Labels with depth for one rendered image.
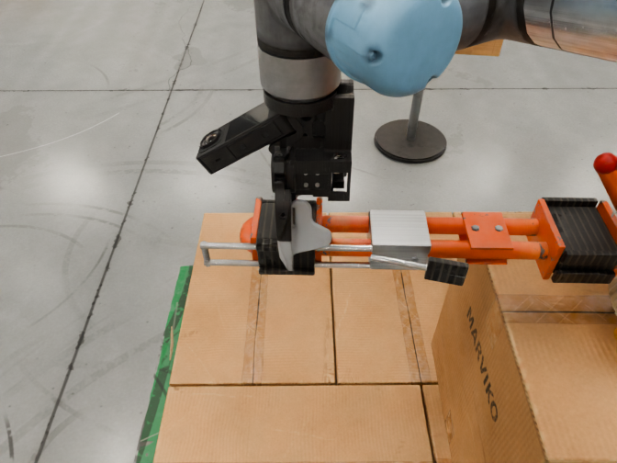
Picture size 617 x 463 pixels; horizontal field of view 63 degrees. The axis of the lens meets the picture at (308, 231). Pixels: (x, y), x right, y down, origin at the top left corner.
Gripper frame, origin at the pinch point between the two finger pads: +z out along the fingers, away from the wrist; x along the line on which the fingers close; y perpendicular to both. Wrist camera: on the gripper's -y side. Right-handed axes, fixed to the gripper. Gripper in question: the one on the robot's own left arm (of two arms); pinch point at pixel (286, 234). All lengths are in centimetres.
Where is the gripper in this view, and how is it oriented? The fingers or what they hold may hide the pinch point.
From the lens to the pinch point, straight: 61.5
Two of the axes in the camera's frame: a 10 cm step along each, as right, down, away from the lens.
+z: 0.1, 7.1, 7.0
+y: 10.0, 0.1, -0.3
